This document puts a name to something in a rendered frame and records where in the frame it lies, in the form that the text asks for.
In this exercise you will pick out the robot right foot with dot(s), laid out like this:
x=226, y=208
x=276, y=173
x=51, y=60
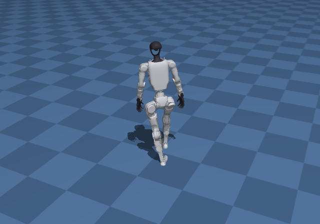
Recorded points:
x=164, y=145

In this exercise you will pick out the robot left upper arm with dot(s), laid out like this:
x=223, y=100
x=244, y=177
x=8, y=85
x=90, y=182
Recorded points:
x=142, y=68

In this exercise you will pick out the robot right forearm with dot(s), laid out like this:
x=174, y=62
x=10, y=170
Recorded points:
x=179, y=88

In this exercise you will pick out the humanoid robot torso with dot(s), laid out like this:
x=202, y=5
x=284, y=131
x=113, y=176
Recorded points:
x=158, y=75

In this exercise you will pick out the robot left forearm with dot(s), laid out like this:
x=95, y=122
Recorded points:
x=140, y=92

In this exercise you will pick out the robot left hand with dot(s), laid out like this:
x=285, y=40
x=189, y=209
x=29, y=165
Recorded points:
x=139, y=105

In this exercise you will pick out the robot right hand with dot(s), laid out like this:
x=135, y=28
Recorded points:
x=181, y=103

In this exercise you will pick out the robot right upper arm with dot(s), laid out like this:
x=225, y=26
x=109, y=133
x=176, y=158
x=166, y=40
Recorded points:
x=174, y=71

